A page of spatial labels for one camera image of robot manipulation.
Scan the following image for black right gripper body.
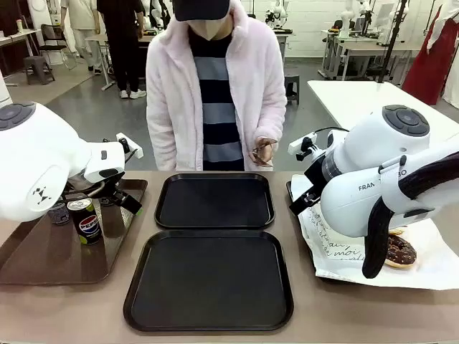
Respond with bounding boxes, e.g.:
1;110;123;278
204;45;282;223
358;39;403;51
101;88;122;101
303;153;328;197

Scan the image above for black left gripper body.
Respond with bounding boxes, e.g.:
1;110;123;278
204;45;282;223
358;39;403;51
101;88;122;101
66;167;126;200

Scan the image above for Pepsi can logo facing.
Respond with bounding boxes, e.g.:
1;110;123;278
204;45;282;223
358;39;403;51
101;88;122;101
67;198;103;247

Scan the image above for metal tongs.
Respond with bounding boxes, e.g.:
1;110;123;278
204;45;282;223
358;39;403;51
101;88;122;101
251;139;278;168

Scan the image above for person's right forearm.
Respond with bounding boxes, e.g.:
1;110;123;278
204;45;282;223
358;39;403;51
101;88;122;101
145;107;179;172

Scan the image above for person's left forearm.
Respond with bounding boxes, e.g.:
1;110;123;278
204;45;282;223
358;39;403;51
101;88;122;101
247;96;288;144

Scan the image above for person's left hand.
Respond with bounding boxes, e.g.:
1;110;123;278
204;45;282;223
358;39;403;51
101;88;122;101
252;137;278;168

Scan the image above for smaller black square tray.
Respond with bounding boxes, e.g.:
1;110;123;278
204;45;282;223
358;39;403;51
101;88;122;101
153;172;276;231

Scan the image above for brown plastic tray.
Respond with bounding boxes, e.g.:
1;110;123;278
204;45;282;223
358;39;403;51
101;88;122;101
0;178;149;287

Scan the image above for white side table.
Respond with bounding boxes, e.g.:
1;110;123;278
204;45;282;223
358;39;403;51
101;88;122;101
307;79;459;126

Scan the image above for grey plastic stool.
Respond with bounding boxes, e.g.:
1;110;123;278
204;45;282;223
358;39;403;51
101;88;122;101
22;55;57;86
284;74;301;106

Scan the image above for chocolate sprinkled donut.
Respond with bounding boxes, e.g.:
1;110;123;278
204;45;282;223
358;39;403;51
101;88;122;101
382;233;418;269

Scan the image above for larger black square tray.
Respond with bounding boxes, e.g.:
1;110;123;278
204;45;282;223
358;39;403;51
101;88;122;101
123;229;295;333

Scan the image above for person in pink fleece jacket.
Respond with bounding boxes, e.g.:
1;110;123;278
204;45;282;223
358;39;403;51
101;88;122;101
145;0;288;172

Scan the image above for bystander in black clothes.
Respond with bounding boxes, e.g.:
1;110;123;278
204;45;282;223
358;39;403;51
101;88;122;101
96;0;148;100

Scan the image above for grey background work table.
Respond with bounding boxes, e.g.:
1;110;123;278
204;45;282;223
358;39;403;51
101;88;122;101
321;28;424;82

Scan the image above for white paper sheet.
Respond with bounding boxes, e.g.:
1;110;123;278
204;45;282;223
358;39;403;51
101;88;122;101
290;173;459;292

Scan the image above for black office chair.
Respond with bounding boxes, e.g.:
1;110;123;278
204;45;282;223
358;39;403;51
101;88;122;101
38;23;78;71

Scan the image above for bystander in beige clothes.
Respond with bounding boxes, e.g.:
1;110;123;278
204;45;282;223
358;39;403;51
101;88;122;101
60;0;103;77

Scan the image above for mannequin in red dress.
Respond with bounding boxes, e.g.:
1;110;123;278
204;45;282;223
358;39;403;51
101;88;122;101
401;2;459;108

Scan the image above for beige face mask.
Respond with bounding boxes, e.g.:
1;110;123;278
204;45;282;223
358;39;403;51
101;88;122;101
188;18;231;42

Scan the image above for dark baseball cap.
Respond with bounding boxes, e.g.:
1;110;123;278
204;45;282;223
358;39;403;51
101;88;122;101
172;0;231;23

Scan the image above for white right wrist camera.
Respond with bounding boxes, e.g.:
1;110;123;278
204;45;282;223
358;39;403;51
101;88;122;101
288;132;319;162

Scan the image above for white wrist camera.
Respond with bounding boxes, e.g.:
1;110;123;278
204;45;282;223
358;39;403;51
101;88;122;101
288;132;319;162
115;132;144;159

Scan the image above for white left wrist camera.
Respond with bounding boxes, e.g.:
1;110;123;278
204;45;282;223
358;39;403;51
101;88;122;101
115;132;144;159

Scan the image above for thin black camera cable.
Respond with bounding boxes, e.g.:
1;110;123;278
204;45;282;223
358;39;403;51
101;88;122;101
314;126;351;138

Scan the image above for black cable sleeve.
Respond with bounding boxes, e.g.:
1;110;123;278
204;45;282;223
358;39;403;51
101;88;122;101
361;151;459;280

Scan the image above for black camera pole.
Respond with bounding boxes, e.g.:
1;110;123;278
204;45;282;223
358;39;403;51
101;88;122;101
375;0;410;84

